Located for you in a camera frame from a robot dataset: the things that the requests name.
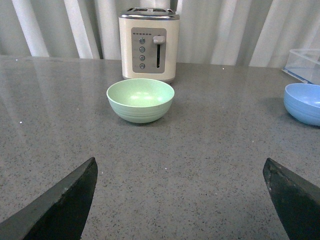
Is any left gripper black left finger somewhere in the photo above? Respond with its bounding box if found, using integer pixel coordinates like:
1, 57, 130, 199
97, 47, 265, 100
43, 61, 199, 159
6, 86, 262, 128
0, 157, 98, 240

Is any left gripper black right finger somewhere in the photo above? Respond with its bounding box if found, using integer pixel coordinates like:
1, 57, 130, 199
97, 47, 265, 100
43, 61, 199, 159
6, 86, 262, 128
262, 158, 320, 240

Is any blue bowl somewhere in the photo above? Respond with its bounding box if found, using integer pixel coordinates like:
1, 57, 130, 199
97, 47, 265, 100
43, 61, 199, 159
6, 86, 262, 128
283, 83, 320, 127

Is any green bowl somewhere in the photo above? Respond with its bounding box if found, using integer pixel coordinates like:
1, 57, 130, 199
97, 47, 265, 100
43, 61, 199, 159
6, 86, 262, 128
106, 78, 175, 124

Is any clear plastic food container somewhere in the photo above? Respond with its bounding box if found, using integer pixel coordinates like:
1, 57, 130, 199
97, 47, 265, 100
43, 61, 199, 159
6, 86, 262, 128
282, 48, 320, 85

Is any white curtain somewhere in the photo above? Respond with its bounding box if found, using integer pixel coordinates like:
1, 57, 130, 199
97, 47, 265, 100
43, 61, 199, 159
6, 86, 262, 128
0, 0, 320, 68

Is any cream toaster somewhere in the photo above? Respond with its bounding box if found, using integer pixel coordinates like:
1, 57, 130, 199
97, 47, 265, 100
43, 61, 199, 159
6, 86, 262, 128
118, 7, 180, 83

